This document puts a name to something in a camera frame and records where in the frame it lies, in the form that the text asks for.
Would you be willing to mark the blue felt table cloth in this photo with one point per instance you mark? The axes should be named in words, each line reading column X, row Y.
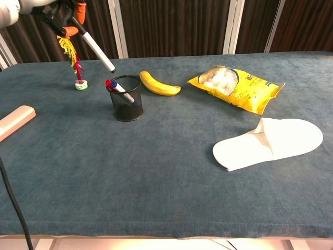
column 156, row 169

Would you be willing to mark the red plastic cylinder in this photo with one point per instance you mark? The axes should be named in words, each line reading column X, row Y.
column 108, row 82

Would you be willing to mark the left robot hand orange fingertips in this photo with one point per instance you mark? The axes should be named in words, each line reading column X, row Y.
column 52, row 10

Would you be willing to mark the black mesh pen holder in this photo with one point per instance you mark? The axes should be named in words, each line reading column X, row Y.
column 128, row 110

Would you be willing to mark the yellow snack bag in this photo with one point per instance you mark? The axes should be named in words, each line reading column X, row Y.
column 249, row 93

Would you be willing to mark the white marker with black cap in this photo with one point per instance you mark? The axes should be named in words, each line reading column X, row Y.
column 99, row 53

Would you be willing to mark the yellow red pipe-cleaner flower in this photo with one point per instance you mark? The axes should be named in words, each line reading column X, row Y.
column 74, row 60

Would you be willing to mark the white disposable slipper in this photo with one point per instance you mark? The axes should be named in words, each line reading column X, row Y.
column 286, row 140

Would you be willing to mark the blue-capped white marker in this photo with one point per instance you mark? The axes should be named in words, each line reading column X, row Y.
column 122, row 91

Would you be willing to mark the yellow banana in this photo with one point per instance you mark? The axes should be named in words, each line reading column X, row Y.
column 158, row 87

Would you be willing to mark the white partition frame post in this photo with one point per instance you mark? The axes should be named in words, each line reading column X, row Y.
column 274, row 26
column 118, row 28
column 4, row 56
column 234, row 26

